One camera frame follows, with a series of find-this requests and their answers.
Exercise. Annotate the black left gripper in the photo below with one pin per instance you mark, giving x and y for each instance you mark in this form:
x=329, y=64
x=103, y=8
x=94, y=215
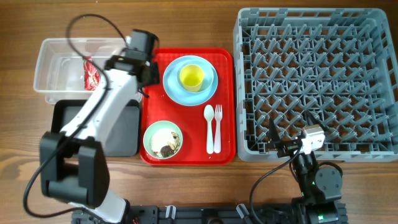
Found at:
x=155, y=75

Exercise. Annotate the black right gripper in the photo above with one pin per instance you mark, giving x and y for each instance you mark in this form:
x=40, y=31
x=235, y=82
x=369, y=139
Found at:
x=287, y=147

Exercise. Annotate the red snack wrapper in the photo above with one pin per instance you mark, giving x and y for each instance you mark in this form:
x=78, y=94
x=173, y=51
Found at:
x=91, y=76

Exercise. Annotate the green bowl with food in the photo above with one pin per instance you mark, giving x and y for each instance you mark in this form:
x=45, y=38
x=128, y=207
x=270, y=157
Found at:
x=162, y=140

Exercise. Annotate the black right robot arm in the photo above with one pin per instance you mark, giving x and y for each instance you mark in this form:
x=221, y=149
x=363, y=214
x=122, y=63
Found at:
x=320, y=182

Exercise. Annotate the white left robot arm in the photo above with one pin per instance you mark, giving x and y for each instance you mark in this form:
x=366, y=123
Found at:
x=73, y=167

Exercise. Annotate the grey dishwasher rack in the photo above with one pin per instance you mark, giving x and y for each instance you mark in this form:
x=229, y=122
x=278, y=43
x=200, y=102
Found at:
x=339, y=64

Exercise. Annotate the light blue plate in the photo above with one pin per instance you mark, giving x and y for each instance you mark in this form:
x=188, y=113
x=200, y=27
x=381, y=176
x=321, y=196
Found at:
x=175, y=91

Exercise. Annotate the yellow plastic cup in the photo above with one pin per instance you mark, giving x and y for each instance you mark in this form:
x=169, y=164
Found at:
x=191, y=77

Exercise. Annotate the black rectangular tray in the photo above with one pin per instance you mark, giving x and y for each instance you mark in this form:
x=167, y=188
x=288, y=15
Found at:
x=123, y=139

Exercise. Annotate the light blue bowl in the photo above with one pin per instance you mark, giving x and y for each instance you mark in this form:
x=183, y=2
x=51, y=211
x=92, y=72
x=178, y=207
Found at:
x=207, y=68

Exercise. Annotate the white plastic spoon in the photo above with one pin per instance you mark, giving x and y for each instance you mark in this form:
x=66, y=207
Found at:
x=209, y=115

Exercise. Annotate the white plastic fork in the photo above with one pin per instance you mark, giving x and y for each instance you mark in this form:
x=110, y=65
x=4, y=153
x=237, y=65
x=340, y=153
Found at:
x=218, y=118

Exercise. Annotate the red plastic tray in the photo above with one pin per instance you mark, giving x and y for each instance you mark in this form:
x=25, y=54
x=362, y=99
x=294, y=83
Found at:
x=160, y=105

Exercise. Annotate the clear plastic bin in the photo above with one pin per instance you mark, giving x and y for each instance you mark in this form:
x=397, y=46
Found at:
x=59, y=73

